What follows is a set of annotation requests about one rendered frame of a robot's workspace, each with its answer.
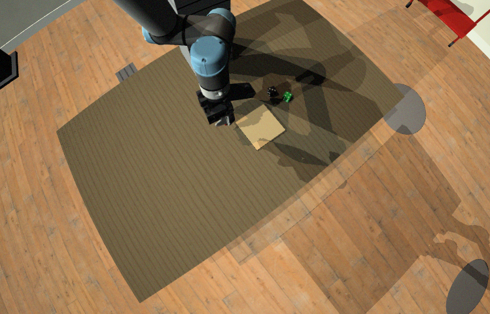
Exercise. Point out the black die with white pips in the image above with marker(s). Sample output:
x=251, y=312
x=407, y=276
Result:
x=271, y=91

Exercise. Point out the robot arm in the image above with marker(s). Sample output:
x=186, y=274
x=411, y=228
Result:
x=210, y=38

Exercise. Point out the tan mat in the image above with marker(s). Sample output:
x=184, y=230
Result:
x=260, y=126

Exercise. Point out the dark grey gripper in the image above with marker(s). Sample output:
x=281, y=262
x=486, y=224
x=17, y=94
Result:
x=215, y=110

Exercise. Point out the green die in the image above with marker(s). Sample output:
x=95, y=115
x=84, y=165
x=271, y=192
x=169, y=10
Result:
x=287, y=96

